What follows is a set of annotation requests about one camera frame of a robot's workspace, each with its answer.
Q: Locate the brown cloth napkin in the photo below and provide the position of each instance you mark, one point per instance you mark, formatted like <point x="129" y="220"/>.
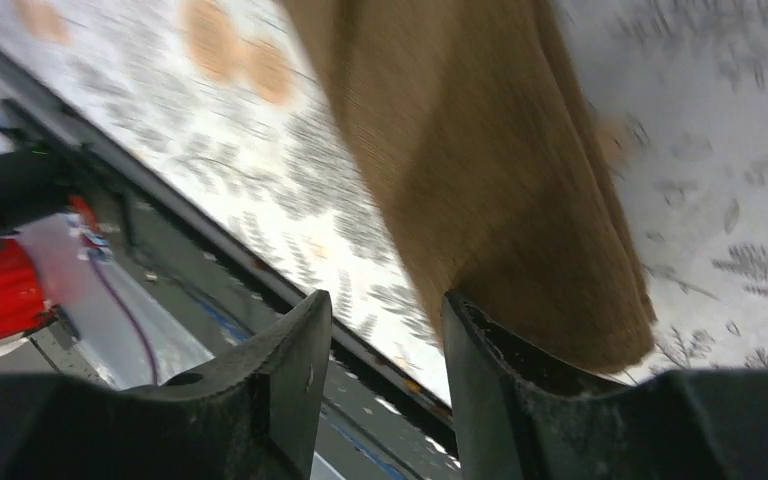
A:
<point x="471" y="132"/>

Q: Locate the red white object below table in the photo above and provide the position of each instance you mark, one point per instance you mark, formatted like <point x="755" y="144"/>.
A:
<point x="25" y="308"/>

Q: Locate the floral patterned table mat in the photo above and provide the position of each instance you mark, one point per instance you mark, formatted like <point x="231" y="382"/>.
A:
<point x="217" y="97"/>

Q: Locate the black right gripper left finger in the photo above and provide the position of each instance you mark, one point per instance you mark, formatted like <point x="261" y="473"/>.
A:
<point x="250" y="413"/>

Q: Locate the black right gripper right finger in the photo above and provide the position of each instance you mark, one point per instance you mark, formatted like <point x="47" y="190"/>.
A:
<point x="520" y="413"/>

